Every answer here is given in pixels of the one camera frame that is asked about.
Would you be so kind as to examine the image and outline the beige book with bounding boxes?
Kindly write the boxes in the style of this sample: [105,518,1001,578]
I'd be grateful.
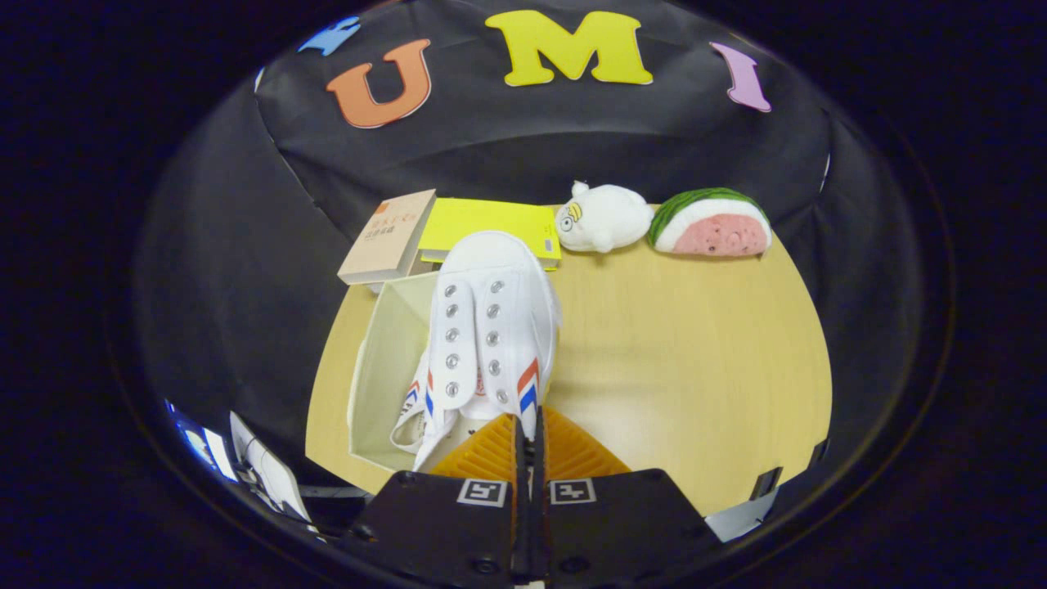
[337,189,438,286]

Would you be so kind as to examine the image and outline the cream fabric storage box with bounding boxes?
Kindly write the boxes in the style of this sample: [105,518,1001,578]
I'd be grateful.
[348,270,459,474]

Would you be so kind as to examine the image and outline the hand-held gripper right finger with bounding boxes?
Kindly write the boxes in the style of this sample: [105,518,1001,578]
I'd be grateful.
[532,407,721,586]

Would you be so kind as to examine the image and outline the white plush toy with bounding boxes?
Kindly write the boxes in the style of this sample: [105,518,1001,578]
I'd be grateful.
[555,181,657,254]

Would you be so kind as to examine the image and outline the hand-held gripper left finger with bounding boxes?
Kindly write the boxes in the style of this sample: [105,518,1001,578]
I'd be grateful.
[339,411,524,586]

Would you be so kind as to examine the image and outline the yellow book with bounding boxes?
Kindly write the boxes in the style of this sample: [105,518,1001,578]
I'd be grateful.
[417,197,564,271]

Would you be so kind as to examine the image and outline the blue printed poster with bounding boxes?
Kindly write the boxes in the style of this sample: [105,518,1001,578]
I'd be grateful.
[164,399,240,483]

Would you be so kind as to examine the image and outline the watermelon slice plush toy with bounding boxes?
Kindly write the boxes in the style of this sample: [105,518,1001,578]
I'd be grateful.
[648,187,772,258]

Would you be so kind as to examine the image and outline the white striped canvas shoe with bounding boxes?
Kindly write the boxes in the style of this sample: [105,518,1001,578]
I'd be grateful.
[413,231,564,474]
[390,364,434,455]

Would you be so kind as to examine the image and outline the white sheet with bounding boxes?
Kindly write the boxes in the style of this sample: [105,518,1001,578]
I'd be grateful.
[705,489,778,542]
[229,411,320,533]

